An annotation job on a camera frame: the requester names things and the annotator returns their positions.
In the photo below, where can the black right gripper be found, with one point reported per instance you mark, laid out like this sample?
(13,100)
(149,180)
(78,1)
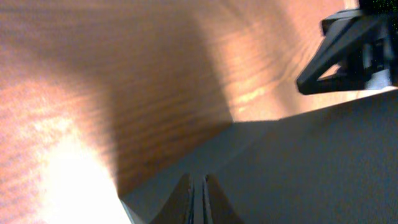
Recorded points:
(358,52)

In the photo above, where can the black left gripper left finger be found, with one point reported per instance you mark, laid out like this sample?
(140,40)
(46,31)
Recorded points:
(179,207)

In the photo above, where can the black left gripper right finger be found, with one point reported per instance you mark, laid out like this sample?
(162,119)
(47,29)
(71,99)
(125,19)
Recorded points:
(216,206)

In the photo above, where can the black gift box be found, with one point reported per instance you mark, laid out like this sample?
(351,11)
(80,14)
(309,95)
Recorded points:
(333,165)

